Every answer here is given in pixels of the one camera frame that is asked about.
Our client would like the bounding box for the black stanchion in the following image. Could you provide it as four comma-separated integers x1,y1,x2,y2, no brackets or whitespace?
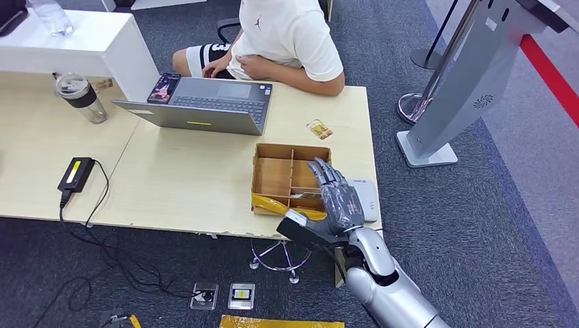
410,0,460,71

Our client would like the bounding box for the yellow taped cardboard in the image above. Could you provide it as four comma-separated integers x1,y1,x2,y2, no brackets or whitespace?
219,314,345,328

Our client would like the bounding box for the black power cable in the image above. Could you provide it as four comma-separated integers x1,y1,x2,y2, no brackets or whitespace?
30,159,216,328

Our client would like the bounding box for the small brown item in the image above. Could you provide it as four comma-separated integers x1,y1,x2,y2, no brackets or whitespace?
90,77,114,94

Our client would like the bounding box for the person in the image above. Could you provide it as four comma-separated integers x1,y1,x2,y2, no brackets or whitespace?
171,0,345,97

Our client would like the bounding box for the floor socket with plug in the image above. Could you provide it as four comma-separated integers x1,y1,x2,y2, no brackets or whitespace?
190,282,221,311

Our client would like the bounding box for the clear water bottle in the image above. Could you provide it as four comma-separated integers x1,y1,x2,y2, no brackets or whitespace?
27,0,74,37

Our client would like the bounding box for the chrome stool base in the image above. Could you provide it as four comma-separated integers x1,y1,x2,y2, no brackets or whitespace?
249,238,314,285

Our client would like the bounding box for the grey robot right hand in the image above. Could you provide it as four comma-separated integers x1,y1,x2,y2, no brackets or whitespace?
307,156,367,237

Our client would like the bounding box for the grey card reader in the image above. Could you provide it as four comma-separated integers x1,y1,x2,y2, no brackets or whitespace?
345,178,380,223

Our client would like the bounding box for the clear tumbler with black band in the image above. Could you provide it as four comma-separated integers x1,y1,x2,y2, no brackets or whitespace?
54,72,109,125

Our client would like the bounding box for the black power adapter yellow label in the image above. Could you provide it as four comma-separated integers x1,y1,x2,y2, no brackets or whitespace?
57,156,96,194

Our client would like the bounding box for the floor socket with yellow label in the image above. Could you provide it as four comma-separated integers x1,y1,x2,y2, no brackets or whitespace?
227,282,256,311

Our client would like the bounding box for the silver kiosk stand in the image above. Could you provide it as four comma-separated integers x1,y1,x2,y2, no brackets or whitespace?
396,0,579,168

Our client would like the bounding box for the chrome stanchion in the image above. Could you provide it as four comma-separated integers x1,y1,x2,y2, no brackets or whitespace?
397,0,481,125

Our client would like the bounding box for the person's right hand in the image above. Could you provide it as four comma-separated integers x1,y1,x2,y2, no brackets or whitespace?
202,54,232,80

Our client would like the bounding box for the grey floor bracket yellow strap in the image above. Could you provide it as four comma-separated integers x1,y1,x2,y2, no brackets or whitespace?
97,310,142,328

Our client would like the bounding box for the white desk riser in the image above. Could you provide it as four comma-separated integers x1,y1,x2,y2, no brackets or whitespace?
0,8,160,103

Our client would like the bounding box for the red barrier belt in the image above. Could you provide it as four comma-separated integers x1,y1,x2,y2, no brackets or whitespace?
520,33,579,128

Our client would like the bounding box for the white furniture base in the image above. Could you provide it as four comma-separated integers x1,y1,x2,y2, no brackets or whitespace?
130,0,208,11

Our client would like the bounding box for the grey laptop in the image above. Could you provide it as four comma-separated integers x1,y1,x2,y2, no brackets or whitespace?
111,76,274,137

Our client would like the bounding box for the cardboard divider box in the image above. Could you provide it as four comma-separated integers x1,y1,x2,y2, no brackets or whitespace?
251,143,333,223

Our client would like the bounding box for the black smartphone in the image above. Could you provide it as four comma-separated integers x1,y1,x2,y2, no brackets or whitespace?
147,72,183,105

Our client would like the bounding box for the black device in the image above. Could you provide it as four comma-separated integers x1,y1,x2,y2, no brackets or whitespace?
0,0,29,37

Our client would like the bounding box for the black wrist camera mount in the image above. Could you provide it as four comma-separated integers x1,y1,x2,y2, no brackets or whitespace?
276,208,340,250

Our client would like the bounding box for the person's left hand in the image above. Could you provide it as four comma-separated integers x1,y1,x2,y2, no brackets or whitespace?
235,54,273,81

